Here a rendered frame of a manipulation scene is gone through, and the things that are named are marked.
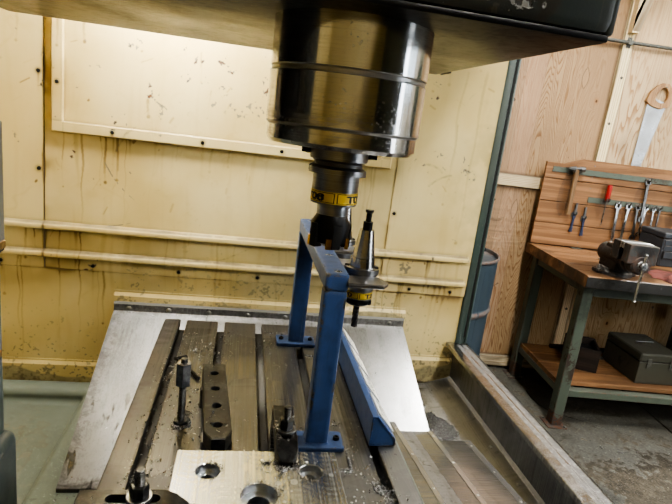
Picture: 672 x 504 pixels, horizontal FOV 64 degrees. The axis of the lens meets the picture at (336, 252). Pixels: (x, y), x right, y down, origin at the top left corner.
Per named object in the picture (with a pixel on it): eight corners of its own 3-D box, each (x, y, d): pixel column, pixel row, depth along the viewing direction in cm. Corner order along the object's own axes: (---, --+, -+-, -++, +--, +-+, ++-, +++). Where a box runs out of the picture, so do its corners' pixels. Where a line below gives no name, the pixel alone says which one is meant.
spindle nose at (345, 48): (267, 135, 64) (277, 28, 61) (399, 151, 65) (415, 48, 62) (259, 142, 48) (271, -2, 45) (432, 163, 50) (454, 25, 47)
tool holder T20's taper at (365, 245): (349, 261, 98) (354, 225, 97) (374, 264, 98) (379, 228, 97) (349, 267, 94) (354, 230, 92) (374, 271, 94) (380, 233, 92)
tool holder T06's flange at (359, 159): (307, 167, 60) (310, 144, 60) (361, 173, 61) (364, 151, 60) (309, 173, 54) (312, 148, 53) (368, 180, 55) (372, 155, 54)
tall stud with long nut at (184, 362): (189, 419, 100) (193, 355, 97) (187, 427, 97) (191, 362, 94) (173, 418, 100) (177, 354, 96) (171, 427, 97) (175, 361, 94)
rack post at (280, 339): (312, 339, 143) (325, 231, 136) (315, 348, 138) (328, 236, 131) (275, 337, 141) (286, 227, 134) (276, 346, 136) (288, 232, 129)
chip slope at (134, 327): (392, 391, 180) (404, 318, 174) (476, 557, 113) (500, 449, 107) (112, 381, 164) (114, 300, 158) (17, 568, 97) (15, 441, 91)
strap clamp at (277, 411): (286, 463, 91) (295, 383, 87) (291, 519, 78) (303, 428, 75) (266, 462, 90) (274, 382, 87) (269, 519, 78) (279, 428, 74)
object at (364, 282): (383, 281, 94) (384, 277, 94) (391, 291, 89) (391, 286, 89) (344, 278, 93) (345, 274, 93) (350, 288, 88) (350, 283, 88)
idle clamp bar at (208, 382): (223, 392, 111) (226, 363, 109) (231, 473, 87) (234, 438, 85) (199, 392, 109) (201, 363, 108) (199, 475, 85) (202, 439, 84)
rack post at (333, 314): (339, 435, 101) (360, 285, 94) (344, 452, 96) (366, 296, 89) (286, 434, 99) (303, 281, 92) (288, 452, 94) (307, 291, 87)
